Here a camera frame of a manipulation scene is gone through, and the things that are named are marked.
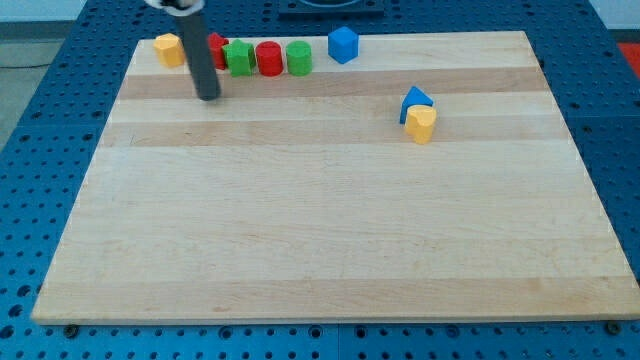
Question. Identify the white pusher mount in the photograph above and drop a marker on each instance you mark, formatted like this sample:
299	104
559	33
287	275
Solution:
176	5

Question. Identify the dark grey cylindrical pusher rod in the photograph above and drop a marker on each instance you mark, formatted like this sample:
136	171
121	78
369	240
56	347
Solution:
193	31

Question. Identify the red star block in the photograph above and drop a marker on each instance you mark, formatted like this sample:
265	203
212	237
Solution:
216	44

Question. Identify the green star block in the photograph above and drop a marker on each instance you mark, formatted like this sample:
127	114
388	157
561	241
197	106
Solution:
240	58

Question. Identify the yellow hexagon block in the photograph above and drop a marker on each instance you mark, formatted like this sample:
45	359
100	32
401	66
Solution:
169	50

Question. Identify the red cylinder block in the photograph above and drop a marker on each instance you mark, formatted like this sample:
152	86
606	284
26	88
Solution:
269	58

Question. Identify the green cylinder block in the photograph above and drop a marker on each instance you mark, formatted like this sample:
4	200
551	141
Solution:
299	58

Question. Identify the blue cube block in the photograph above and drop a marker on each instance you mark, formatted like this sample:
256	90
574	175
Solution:
343	45

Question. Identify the light wooden board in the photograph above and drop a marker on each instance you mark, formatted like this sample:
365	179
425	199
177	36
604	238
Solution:
302	199

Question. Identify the blue triangle block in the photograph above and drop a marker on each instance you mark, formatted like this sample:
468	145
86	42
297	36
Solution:
415	96

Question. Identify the yellow heart block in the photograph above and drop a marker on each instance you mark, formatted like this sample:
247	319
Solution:
420	123

